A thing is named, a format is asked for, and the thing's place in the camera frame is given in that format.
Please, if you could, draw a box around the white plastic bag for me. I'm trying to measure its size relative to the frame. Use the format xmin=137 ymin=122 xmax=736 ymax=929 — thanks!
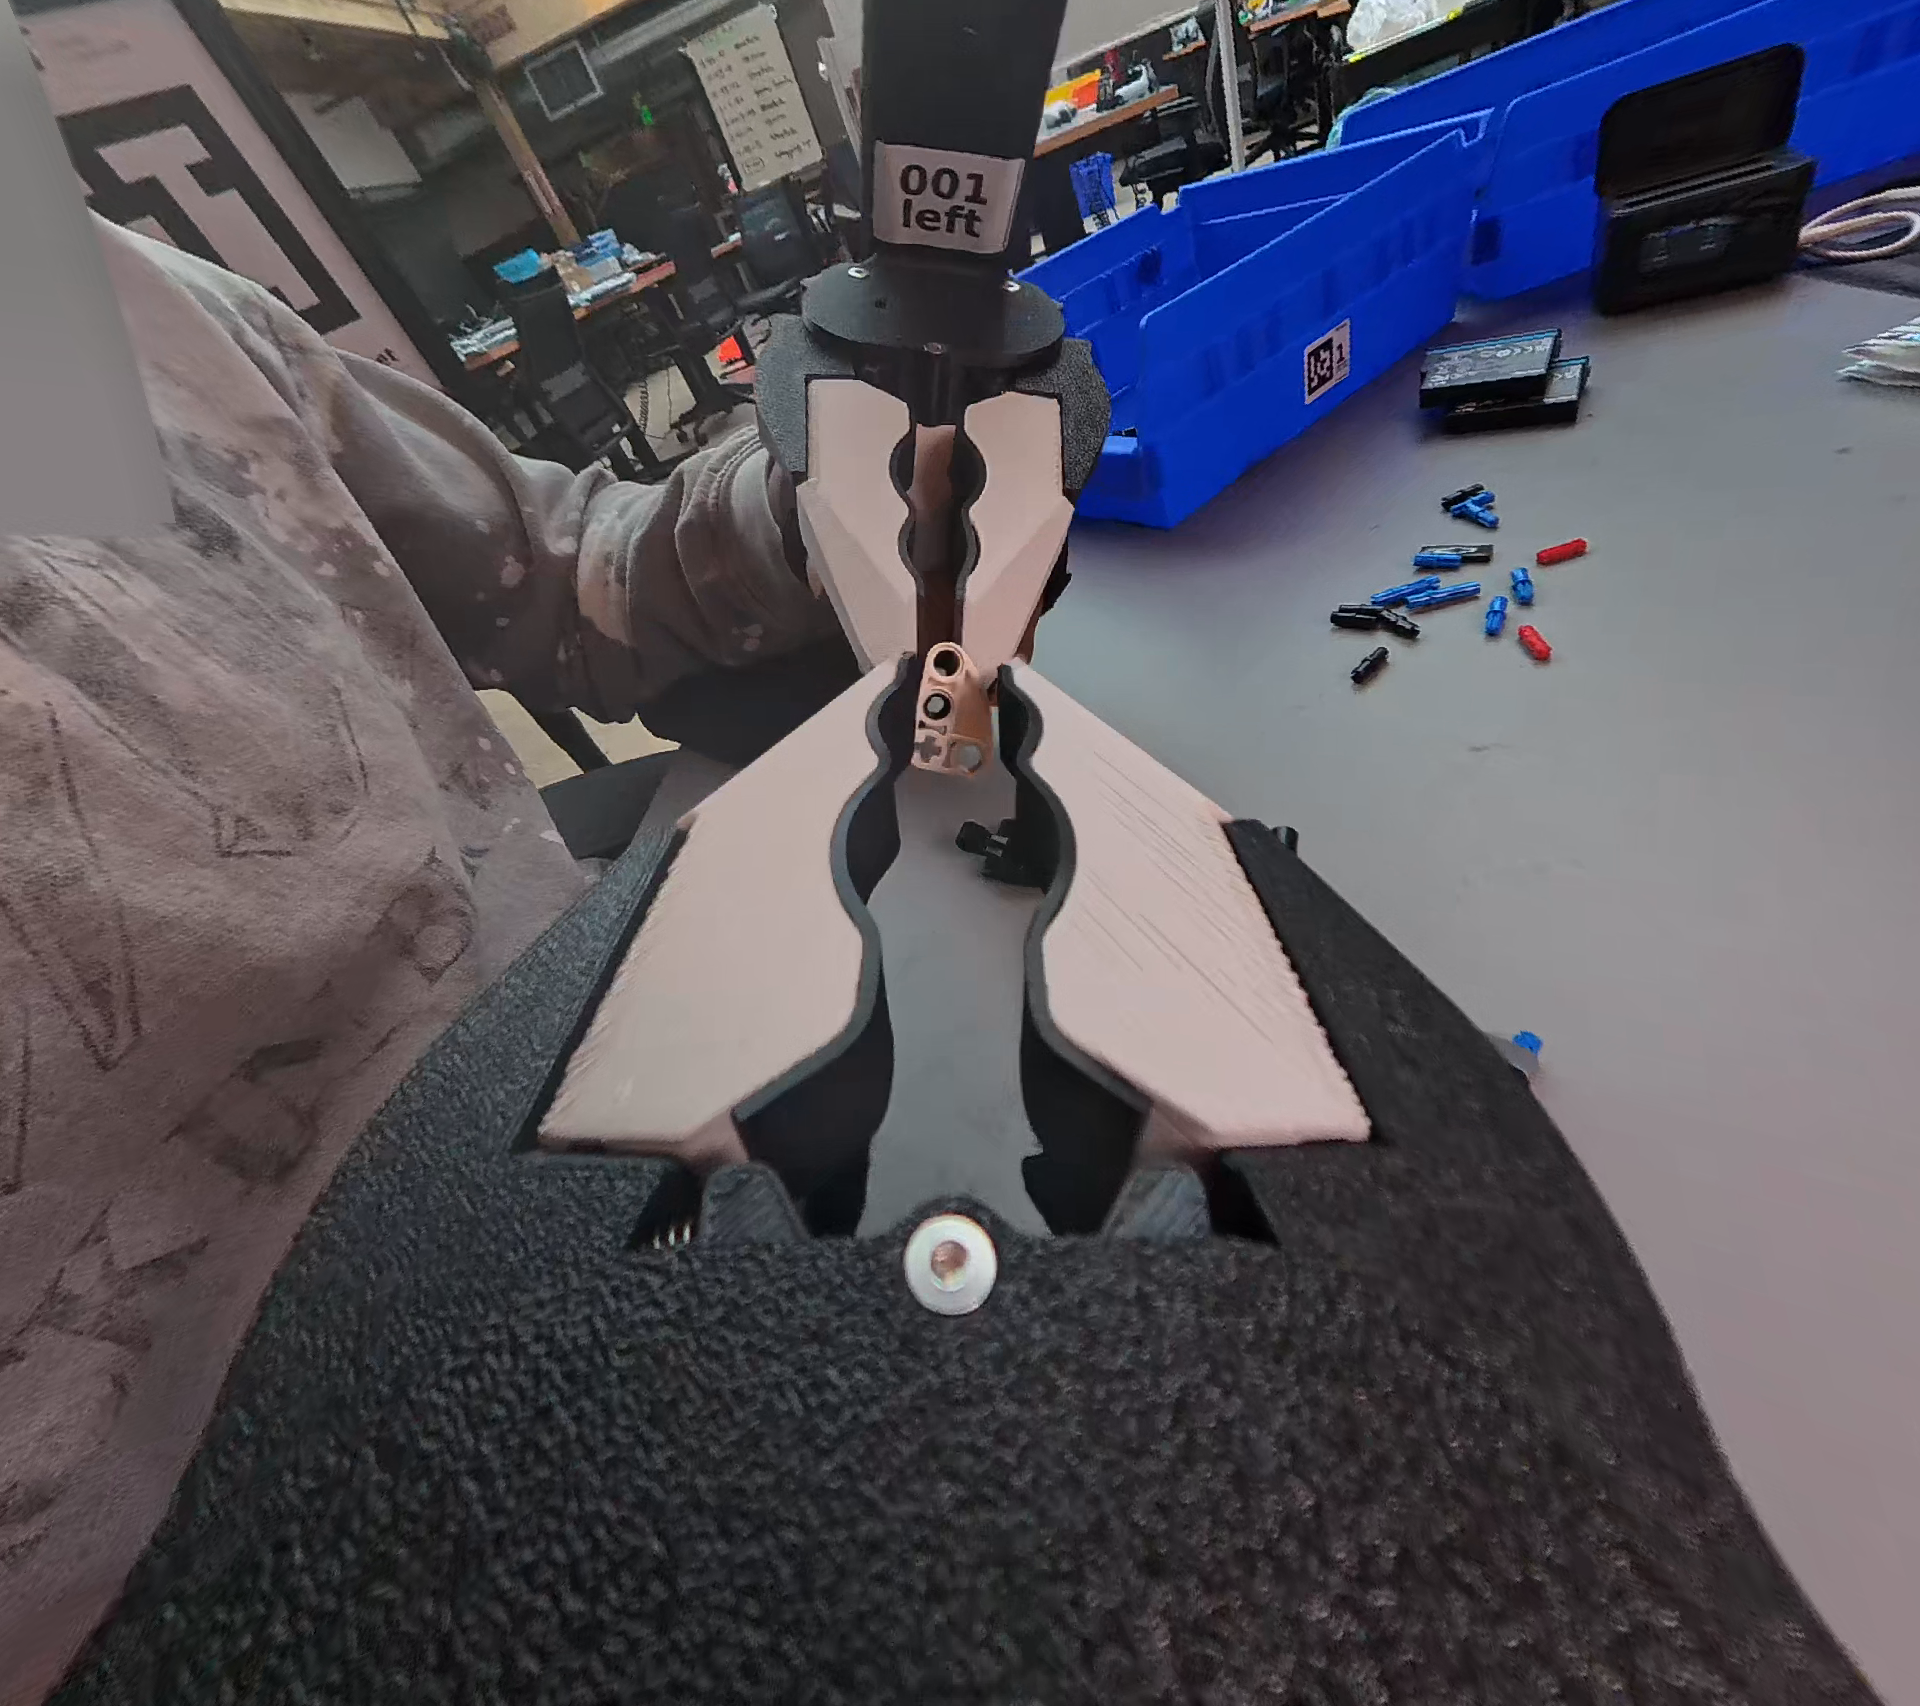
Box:
xmin=1342 ymin=0 xmax=1509 ymax=57

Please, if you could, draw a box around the white coiled cord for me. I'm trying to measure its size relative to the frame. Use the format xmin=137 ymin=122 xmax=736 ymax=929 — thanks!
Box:
xmin=1799 ymin=205 xmax=1920 ymax=265

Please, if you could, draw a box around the framed black white marker sign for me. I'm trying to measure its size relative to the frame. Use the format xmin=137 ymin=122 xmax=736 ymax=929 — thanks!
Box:
xmin=0 ymin=0 xmax=448 ymax=392

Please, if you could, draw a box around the black hard case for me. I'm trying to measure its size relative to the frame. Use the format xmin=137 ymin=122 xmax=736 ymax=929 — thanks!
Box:
xmin=1589 ymin=44 xmax=1820 ymax=318

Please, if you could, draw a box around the grey desk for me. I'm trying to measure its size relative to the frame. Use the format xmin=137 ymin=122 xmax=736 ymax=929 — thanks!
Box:
xmin=861 ymin=265 xmax=1920 ymax=1706

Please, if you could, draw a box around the person's grey patterned sweatshirt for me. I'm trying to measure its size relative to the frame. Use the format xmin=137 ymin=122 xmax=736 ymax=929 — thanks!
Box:
xmin=0 ymin=506 xmax=684 ymax=1706

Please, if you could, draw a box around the pale angled beam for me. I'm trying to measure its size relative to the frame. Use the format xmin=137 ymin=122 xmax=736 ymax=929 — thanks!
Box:
xmin=905 ymin=421 xmax=995 ymax=777

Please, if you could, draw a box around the black battery pack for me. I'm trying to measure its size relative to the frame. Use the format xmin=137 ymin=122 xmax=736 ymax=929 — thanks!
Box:
xmin=1415 ymin=328 xmax=1565 ymax=409
xmin=1441 ymin=355 xmax=1591 ymax=435

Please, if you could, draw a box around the blue storage bin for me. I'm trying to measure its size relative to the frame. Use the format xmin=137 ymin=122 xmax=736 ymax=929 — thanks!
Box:
xmin=1337 ymin=0 xmax=1920 ymax=308

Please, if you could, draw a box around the scatter of small connector pins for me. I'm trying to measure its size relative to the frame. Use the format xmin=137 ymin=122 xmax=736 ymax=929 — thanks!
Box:
xmin=1331 ymin=481 xmax=1591 ymax=688

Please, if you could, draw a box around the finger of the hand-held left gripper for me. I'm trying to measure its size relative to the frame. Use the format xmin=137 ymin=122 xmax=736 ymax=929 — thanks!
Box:
xmin=791 ymin=373 xmax=940 ymax=676
xmin=955 ymin=389 xmax=1081 ymax=673

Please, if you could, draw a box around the paper flipchart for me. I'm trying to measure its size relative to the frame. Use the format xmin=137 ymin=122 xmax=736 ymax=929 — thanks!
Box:
xmin=682 ymin=2 xmax=828 ymax=194

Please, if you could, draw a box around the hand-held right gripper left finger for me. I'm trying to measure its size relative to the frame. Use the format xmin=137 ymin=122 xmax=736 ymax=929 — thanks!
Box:
xmin=535 ymin=655 xmax=905 ymax=1168

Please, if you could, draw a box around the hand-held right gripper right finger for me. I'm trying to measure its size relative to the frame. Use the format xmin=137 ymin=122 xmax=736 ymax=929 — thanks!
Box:
xmin=994 ymin=661 xmax=1378 ymax=1160

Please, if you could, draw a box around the cluttered work table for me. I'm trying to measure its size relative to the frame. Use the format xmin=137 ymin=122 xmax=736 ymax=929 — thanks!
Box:
xmin=450 ymin=241 xmax=752 ymax=463

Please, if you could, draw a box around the person's left forearm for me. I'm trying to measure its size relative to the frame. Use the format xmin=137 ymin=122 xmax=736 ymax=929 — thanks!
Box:
xmin=90 ymin=212 xmax=824 ymax=725

